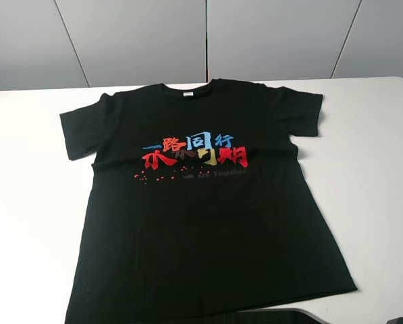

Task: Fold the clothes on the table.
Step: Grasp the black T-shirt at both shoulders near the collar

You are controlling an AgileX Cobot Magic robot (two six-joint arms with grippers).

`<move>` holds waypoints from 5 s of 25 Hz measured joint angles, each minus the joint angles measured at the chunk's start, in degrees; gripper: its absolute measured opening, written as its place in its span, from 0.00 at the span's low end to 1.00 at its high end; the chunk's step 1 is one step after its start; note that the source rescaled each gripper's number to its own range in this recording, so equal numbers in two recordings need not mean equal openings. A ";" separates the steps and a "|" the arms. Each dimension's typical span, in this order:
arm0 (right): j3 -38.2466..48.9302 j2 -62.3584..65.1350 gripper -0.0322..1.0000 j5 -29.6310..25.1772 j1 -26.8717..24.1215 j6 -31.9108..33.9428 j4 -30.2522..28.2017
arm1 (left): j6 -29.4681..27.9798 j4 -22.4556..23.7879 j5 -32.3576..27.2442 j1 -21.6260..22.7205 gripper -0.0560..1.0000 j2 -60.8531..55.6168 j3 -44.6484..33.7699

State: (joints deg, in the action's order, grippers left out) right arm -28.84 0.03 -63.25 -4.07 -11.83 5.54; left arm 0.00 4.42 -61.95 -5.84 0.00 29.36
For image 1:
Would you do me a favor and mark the black printed t-shirt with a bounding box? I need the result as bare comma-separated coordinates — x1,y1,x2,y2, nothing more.
60,79,357,323

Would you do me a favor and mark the black robot base front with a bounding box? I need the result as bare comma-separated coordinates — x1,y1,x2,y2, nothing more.
221,308,326,324

